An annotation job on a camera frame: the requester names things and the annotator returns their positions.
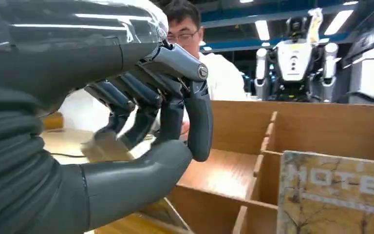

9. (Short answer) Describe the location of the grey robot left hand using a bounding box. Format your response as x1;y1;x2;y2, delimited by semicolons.
0;0;214;231

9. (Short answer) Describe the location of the tan card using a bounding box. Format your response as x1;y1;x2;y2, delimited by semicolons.
79;132;135;163

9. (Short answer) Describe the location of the brown wooden box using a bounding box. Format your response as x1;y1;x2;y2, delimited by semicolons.
41;111;65;132

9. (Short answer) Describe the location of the person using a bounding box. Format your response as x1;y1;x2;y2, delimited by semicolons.
148;0;249;137

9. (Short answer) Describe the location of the ceiling light panel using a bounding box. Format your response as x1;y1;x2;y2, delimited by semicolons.
323;9;355;36
254;19;271;41

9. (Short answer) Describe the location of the wooden compartment card box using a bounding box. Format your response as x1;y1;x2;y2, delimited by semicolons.
94;100;374;234

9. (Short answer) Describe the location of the white humanoid robot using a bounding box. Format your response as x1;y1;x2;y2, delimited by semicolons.
253;7;343;103

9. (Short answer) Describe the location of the marbled hotel card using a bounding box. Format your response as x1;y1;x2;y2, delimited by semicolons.
276;150;374;234

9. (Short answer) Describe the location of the grey machine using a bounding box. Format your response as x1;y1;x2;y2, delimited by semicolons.
331;0;374;105

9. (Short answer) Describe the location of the black cable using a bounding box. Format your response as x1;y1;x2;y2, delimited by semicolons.
49;152;88;159

